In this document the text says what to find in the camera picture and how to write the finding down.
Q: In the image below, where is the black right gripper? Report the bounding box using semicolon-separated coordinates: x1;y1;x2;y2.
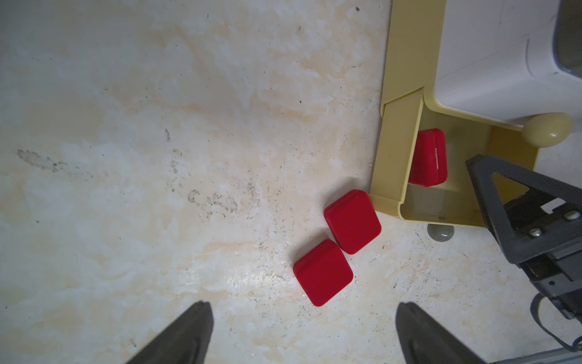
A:
466;155;581;320

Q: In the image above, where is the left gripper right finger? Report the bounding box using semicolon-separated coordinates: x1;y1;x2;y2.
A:
396;302;485;364

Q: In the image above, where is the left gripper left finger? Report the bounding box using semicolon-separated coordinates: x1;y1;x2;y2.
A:
127;301;214;364

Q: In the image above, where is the red brooch box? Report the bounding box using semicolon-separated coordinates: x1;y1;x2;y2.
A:
293;240;354;307
409;128;448;187
324;190;382;255

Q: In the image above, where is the red brooch box front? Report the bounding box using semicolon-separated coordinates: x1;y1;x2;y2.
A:
293;240;354;307

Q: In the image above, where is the yellow bottom drawer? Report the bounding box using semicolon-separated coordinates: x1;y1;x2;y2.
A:
369;1;538;228

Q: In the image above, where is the white drawer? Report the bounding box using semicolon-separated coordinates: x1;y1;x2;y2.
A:
434;1;581;132

